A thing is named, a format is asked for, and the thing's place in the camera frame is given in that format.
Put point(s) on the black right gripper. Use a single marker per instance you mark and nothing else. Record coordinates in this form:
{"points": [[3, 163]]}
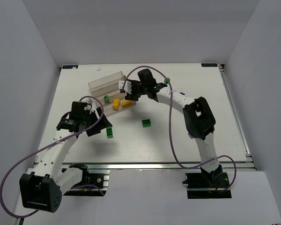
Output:
{"points": [[133, 90]]}

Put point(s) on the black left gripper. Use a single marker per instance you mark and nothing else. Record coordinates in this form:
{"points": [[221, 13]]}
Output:
{"points": [[92, 122]]}

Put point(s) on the yellow long lego brick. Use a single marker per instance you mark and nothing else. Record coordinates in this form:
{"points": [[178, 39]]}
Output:
{"points": [[127, 103]]}

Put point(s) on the yellow patterned lego brick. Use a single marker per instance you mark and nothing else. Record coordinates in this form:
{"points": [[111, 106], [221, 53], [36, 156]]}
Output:
{"points": [[116, 104]]}

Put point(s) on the green small lego brick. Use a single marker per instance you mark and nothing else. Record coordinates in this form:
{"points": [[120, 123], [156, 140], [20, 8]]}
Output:
{"points": [[106, 99]]}

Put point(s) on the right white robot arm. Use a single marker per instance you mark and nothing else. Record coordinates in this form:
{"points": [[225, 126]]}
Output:
{"points": [[199, 119]]}

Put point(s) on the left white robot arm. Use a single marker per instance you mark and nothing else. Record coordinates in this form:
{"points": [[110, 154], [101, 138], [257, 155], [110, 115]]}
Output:
{"points": [[43, 187]]}

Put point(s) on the clear tiered plastic organizer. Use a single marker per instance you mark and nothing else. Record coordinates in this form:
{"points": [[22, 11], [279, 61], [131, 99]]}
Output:
{"points": [[108, 86]]}

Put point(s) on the small green lego cube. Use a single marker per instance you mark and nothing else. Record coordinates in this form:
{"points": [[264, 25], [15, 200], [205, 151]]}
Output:
{"points": [[166, 80]]}

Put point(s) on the blue label sticker left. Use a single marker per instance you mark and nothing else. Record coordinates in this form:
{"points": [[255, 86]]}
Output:
{"points": [[69, 66]]}

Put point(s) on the blue label sticker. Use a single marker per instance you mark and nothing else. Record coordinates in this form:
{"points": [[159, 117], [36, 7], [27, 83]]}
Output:
{"points": [[209, 65], [69, 66]]}

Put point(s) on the blue label sticker right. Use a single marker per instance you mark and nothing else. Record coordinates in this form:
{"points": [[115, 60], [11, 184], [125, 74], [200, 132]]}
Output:
{"points": [[209, 65]]}

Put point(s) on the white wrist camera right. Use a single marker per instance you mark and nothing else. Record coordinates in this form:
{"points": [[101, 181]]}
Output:
{"points": [[128, 84]]}

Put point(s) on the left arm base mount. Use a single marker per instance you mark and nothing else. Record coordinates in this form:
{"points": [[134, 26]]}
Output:
{"points": [[92, 184]]}

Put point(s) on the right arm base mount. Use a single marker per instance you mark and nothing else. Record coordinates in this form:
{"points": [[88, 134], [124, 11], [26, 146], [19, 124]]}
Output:
{"points": [[199, 187]]}

